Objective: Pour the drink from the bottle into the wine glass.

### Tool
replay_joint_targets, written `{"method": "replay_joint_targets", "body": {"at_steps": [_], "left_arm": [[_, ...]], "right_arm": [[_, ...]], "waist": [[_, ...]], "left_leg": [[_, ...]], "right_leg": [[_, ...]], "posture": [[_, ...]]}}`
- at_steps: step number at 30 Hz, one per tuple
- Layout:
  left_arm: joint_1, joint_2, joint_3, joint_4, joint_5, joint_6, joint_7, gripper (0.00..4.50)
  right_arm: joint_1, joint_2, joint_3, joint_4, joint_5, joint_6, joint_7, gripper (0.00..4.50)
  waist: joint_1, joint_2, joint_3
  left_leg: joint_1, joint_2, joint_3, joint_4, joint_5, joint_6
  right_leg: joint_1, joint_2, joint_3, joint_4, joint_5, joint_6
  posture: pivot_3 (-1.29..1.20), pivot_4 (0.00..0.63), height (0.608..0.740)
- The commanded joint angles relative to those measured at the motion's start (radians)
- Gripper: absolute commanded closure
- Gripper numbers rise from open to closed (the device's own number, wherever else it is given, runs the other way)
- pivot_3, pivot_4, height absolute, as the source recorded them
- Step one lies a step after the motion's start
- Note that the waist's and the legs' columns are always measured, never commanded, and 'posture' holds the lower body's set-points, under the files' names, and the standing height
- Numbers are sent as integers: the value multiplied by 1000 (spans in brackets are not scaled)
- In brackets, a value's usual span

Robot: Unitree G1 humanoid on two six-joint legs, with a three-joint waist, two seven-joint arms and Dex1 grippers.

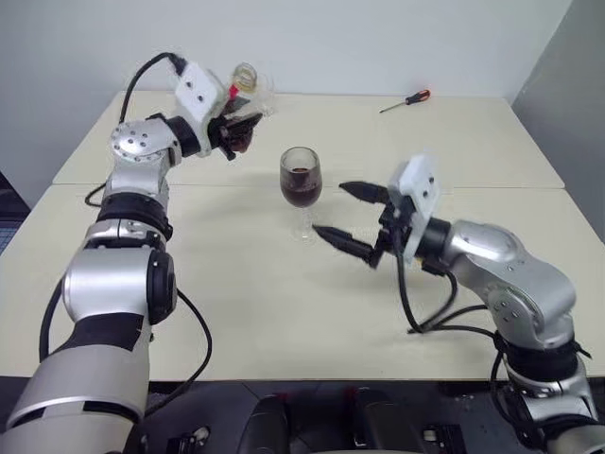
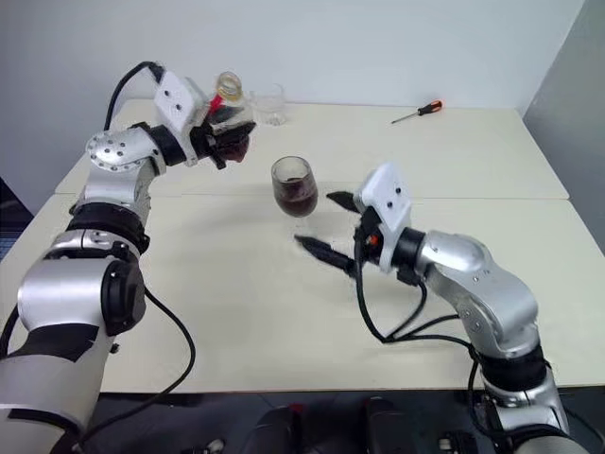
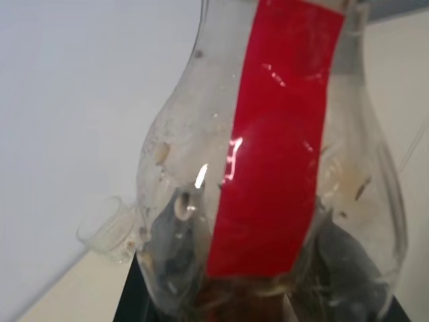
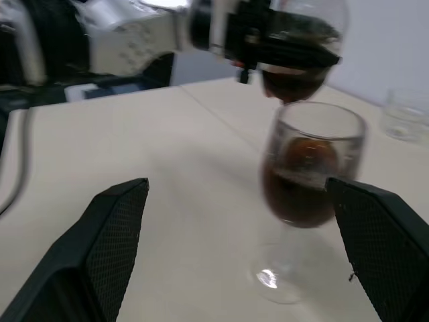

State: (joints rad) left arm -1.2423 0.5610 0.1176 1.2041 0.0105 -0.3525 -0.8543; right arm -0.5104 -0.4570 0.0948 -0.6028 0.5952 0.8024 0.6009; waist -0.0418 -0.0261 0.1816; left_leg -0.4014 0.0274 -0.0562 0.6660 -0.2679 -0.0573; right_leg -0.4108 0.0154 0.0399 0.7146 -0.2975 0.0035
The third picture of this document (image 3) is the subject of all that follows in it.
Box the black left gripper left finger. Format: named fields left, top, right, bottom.
left=113, top=191, right=212, bottom=322

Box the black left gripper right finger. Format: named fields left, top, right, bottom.
left=288, top=227, right=414, bottom=322

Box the clear bottle with dark liquid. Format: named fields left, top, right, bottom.
left=133, top=0, right=414, bottom=322

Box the clear glass tumbler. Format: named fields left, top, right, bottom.
left=76, top=196, right=138, bottom=264

